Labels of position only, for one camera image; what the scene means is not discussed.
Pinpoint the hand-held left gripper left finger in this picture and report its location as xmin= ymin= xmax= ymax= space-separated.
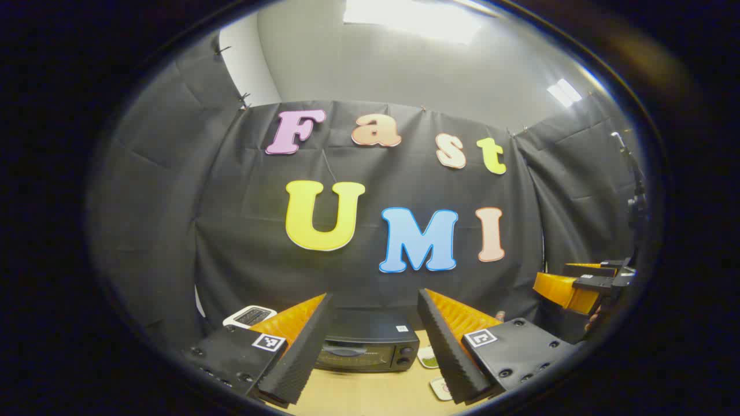
xmin=182 ymin=292 xmax=335 ymax=405

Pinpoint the white toaster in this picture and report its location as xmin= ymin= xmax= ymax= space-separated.
xmin=223 ymin=305 xmax=278 ymax=330

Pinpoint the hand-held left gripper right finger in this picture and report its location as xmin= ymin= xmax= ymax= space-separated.
xmin=417 ymin=288 xmax=579 ymax=405

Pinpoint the black backdrop stand pole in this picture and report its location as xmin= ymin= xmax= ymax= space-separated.
xmin=611 ymin=131 xmax=649 ymax=258

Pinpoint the ceiling light panel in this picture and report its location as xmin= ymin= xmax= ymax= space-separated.
xmin=546 ymin=78 xmax=583 ymax=108

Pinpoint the black electric oven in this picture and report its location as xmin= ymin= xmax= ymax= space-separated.
xmin=315 ymin=308 xmax=421 ymax=373

